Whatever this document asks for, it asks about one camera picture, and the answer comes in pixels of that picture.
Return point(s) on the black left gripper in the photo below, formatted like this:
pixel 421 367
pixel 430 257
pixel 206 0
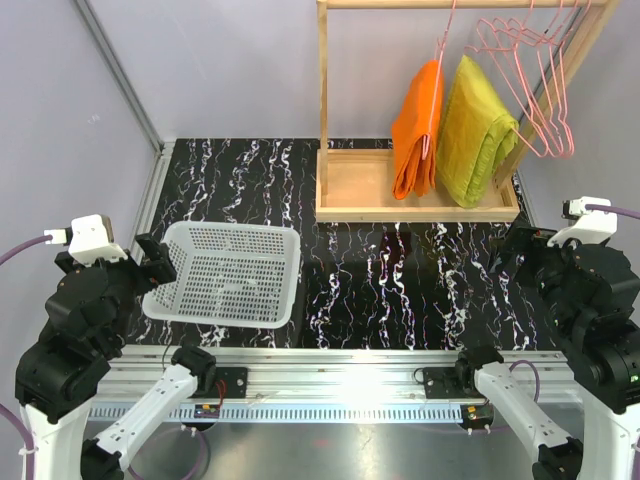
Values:
pixel 157 271

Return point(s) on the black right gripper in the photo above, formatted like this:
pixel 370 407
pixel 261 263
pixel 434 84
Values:
pixel 526 240

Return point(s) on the orange trousers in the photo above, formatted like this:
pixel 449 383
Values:
pixel 415 133

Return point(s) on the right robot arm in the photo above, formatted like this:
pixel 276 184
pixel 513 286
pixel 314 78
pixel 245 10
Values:
pixel 589 289

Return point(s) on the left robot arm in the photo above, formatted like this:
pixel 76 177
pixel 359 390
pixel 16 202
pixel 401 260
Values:
pixel 58 376

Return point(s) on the yellow-green trousers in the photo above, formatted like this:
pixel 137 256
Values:
pixel 476 134

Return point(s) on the white perforated plastic basket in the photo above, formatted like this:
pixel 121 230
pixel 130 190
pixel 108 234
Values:
pixel 228 274

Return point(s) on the wooden clothes rack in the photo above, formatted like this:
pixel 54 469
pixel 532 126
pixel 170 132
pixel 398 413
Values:
pixel 354 185

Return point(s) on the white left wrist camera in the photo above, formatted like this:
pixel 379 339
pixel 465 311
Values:
pixel 88 239

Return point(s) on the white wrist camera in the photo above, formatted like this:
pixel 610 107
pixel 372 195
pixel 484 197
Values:
pixel 590 222
pixel 88 239

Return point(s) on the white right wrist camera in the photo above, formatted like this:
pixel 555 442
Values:
pixel 590 222

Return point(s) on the aluminium corner post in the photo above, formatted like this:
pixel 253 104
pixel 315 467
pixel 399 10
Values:
pixel 162 150

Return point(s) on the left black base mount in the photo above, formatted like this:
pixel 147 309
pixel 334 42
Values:
pixel 229 382

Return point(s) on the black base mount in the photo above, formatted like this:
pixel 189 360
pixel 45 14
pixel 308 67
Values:
pixel 444 383
pixel 229 382

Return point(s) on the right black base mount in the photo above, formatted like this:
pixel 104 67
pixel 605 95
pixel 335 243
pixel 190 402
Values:
pixel 444 383

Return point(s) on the aluminium front rail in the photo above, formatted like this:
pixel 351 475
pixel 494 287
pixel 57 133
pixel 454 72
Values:
pixel 319 386

